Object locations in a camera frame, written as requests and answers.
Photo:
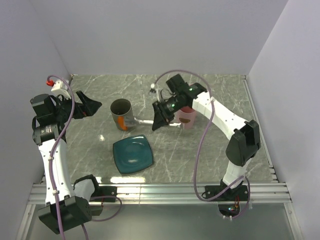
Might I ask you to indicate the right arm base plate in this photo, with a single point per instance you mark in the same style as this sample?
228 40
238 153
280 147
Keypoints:
240 193

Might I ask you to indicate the metal food tongs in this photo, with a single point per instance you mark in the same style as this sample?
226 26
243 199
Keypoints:
133 121

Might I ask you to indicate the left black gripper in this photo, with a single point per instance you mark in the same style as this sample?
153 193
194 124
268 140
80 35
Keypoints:
89 107

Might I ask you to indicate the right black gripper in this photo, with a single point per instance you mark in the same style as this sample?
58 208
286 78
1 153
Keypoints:
160 112

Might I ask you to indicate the teal square plate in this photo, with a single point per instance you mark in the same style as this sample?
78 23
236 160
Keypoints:
132 154

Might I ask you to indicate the aluminium rail frame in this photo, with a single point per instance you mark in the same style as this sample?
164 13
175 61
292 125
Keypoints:
159 202

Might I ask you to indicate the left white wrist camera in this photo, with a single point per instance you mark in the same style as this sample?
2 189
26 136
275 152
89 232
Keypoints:
58 88

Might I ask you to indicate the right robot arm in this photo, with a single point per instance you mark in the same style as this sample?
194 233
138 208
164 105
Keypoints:
243 136

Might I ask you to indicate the grey steel canister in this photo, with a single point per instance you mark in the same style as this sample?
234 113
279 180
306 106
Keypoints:
121 107

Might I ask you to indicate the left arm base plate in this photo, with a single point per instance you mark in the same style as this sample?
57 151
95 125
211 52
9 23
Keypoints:
104 194

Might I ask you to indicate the pink canister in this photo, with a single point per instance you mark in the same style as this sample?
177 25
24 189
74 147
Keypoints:
186 116

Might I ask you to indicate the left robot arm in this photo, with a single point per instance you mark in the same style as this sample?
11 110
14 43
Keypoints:
66 204

